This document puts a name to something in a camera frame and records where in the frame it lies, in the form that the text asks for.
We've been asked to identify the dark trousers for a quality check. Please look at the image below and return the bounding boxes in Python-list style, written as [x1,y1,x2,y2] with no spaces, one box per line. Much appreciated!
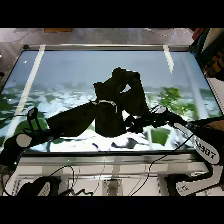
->
[45,66,151,138]

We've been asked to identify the heap of clothes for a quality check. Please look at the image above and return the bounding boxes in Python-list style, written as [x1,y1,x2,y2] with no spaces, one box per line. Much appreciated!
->
[189,28,224,81]

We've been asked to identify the brown garment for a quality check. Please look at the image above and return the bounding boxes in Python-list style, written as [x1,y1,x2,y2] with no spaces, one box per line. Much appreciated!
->
[207,119,224,132]

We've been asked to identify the silver frame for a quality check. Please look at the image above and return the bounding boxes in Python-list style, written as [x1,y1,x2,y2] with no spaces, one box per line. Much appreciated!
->
[0,43,224,197]

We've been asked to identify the black cable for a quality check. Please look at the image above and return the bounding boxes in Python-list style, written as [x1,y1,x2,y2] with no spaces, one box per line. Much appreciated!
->
[128,133,196,197]
[49,164,76,192]
[61,187,95,197]

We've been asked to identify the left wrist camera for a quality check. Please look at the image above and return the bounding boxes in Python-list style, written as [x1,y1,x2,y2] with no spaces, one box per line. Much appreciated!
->
[25,106,40,134]

